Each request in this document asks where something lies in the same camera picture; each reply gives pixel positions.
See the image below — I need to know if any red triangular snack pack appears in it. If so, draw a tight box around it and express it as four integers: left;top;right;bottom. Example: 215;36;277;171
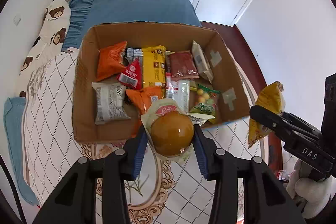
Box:
117;59;142;90

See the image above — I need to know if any clear yellow-edged snack pack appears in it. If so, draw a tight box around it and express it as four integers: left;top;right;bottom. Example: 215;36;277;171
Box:
165;51;174;74

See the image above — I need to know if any long red-white snack pack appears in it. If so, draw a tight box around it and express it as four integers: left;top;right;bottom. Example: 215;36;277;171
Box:
166;73;190;113

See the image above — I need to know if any black snack bar wrapper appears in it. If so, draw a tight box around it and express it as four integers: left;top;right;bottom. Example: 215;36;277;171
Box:
126;47;143;67

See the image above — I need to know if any yellow panda snack bag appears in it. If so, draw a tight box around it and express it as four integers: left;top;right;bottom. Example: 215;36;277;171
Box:
248;81;285;148

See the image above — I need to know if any orange snack bag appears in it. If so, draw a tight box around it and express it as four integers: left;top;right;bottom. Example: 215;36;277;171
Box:
126;86;163;115
96;41;127;82

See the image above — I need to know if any cream cookie pack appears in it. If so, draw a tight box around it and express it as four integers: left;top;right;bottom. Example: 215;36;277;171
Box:
191;41;214;83

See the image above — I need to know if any wall socket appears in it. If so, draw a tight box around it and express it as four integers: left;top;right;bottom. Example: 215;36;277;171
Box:
13;14;22;26

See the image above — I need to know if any grey-white snack pack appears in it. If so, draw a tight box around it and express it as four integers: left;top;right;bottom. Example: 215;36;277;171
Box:
92;83;131;125

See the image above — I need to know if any white diamond-pattern quilt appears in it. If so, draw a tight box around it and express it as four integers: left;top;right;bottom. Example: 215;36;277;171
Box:
22;50;270;224

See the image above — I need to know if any cardboard milk box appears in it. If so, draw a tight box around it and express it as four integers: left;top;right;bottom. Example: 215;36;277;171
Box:
72;22;249;143

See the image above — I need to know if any dark red snack pack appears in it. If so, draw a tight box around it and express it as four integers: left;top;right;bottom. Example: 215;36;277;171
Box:
168;51;199;81

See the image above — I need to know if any bear-print pillow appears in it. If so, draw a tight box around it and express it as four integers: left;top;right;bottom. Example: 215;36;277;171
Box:
14;0;71;97

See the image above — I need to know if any blue bed sheet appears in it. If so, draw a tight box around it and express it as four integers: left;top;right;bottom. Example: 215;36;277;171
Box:
4;0;201;205

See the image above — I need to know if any green candy ball bag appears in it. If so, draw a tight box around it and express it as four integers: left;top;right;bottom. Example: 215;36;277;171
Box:
190;84;221;124

